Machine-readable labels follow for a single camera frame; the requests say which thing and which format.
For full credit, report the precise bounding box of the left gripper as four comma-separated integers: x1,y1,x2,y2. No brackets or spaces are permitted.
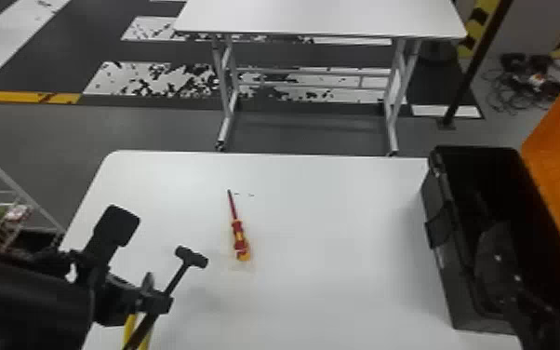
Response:
92,271,175,328

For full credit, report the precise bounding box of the white side table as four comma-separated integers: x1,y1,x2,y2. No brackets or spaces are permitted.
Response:
172,0,469,157

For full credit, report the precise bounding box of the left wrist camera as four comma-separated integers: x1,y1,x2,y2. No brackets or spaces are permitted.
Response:
80,204,141,269

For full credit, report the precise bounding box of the black cable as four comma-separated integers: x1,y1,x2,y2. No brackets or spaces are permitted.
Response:
481,50,560,115

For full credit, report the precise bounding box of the black tool box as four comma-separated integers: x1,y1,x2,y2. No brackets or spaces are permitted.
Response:
420,83,560,340

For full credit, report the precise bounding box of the red and yellow screwdriver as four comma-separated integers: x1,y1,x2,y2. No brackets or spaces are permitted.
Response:
226,188,252,263

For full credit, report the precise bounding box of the black hammer with yellow handle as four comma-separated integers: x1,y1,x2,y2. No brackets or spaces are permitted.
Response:
121,245,210,350

